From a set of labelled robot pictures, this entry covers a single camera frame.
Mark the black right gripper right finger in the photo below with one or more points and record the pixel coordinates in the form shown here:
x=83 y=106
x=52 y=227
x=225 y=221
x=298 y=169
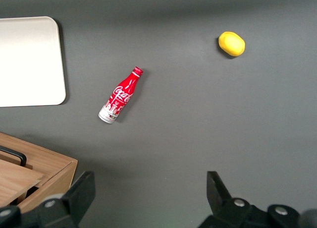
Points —
x=223 y=208

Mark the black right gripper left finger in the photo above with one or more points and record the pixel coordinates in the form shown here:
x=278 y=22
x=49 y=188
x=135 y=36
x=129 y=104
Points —
x=74 y=203

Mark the brown wooden board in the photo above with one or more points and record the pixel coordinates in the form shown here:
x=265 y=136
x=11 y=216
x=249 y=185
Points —
x=52 y=163

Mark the red Coca-Cola bottle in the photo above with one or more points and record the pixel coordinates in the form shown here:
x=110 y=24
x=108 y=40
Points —
x=119 y=97

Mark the white rounded tray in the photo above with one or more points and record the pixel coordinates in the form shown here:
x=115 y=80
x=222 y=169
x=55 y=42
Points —
x=29 y=62

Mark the yellow lemon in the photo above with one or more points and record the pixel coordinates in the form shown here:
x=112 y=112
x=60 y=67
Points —
x=231 y=43

